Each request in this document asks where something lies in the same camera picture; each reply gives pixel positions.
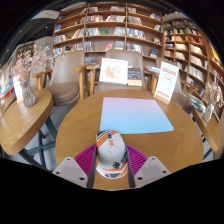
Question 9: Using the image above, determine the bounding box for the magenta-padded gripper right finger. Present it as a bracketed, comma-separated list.
[124, 143, 172, 190]

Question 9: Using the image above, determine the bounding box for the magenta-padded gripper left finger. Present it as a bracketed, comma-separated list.
[52, 143, 99, 190]

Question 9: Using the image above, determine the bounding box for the white orange patterned computer mouse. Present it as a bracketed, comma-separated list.
[95, 129, 129, 180]

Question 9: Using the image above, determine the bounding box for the blue pink gradient mouse pad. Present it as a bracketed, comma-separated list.
[99, 96, 175, 135]

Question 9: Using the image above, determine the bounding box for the round wooden side table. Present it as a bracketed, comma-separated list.
[191, 106, 224, 161]
[0, 88, 59, 164]

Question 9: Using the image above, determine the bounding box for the beige wooden armchair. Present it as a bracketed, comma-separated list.
[146, 58, 198, 114]
[73, 49, 158, 96]
[31, 49, 88, 106]

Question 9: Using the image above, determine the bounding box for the stack of blue books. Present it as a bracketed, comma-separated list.
[186, 93, 208, 114]

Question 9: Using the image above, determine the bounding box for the glass vase with beige flowers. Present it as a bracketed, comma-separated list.
[201, 78, 224, 123]

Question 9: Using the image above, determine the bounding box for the white red sign stand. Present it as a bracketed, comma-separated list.
[153, 61, 180, 106]

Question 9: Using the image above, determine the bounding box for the glass vase with pink flowers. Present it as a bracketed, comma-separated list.
[11, 44, 64, 109]

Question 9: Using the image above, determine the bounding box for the dark blue book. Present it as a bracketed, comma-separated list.
[127, 67, 143, 87]

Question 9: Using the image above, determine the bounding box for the white framed floral picture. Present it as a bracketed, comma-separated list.
[98, 57, 129, 85]

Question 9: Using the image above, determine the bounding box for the small white card sign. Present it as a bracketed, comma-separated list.
[12, 75, 24, 104]

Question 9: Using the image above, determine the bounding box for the low book display stand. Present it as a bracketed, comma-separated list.
[0, 64, 16, 104]

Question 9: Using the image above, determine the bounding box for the curved wooden bookshelf unit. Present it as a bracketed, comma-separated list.
[162, 18, 224, 134]

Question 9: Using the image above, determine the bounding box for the distant wooden bookshelf unit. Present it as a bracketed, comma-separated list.
[16, 41, 36, 61]

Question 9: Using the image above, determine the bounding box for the wide wooden bookshelf unit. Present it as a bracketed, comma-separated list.
[52, 3, 164, 68]

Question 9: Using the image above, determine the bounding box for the white hanging ceiling sign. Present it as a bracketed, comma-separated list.
[33, 9, 61, 21]

